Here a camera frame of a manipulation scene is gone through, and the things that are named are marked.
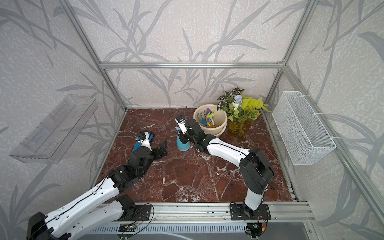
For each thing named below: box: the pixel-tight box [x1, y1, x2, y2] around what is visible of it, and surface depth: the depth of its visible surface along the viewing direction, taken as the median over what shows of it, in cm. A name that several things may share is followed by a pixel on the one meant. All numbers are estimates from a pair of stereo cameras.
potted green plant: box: [216, 87, 271, 138], surface depth 93 cm
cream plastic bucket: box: [193, 104, 228, 138], surface depth 97 cm
